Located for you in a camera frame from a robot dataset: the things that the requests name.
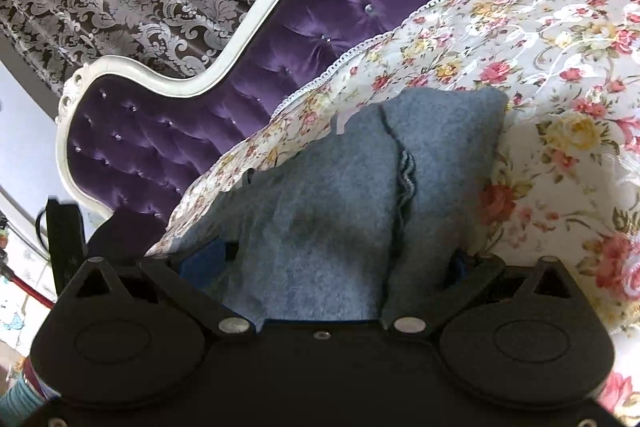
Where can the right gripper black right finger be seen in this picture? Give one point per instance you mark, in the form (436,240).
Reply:
(520,336)

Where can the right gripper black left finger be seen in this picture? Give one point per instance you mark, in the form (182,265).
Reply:
(120,333)

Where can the grey argyle knit sweater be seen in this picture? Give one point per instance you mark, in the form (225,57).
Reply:
(359,225)

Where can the floral bedspread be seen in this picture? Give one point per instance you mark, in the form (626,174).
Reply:
(566,181)

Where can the black strap object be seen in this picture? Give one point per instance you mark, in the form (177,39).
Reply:
(61,233)

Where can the purple tufted headboard white frame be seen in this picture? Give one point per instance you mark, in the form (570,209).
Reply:
(128,137)

